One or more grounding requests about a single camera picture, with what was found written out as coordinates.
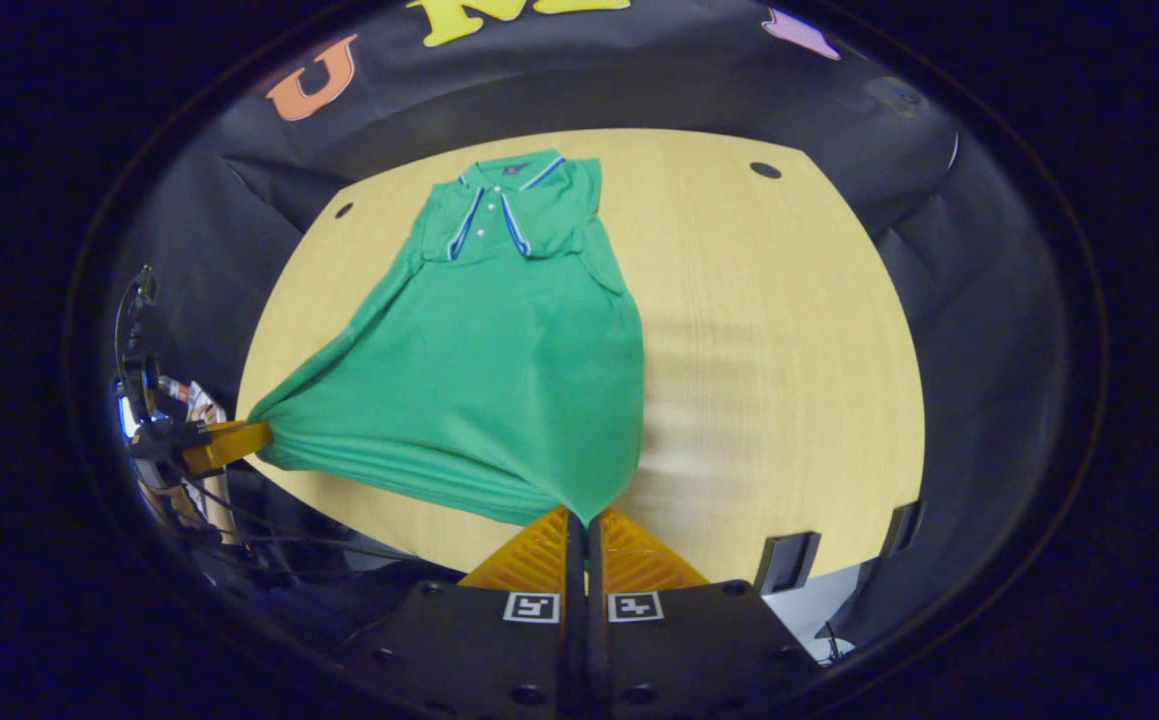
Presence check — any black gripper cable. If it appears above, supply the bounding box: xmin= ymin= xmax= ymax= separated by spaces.
xmin=113 ymin=264 xmax=158 ymax=353

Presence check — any black backdrop cloth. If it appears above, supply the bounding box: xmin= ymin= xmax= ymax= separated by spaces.
xmin=119 ymin=0 xmax=1092 ymax=651

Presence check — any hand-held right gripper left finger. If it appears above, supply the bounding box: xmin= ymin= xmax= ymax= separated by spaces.
xmin=344 ymin=505 xmax=581 ymax=717

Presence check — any colourful printed sheet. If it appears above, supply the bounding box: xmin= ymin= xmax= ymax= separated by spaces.
xmin=157 ymin=375 xmax=232 ymax=424

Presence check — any green T-shirt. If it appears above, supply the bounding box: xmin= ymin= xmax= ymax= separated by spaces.
xmin=244 ymin=150 xmax=646 ymax=529

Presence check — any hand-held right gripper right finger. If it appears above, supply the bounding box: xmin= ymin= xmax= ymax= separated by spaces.
xmin=587 ymin=508 xmax=827 ymax=717

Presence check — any black table bracket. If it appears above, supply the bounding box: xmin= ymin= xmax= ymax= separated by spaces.
xmin=879 ymin=500 xmax=925 ymax=558
xmin=753 ymin=532 xmax=822 ymax=597

